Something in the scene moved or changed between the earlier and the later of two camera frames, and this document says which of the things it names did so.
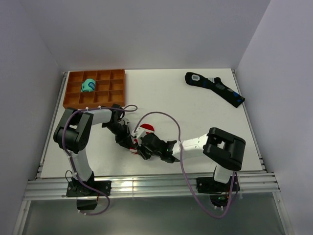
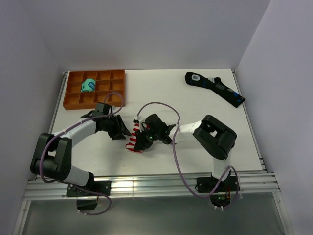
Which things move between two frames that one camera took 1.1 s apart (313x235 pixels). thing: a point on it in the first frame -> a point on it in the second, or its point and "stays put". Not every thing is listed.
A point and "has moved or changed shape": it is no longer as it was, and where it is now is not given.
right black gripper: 141,152 -> 142,143
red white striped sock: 148,129 has moved or changed shape
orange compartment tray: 95,88 stays put
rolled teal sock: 88,85 stays put
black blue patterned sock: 215,84 stays put
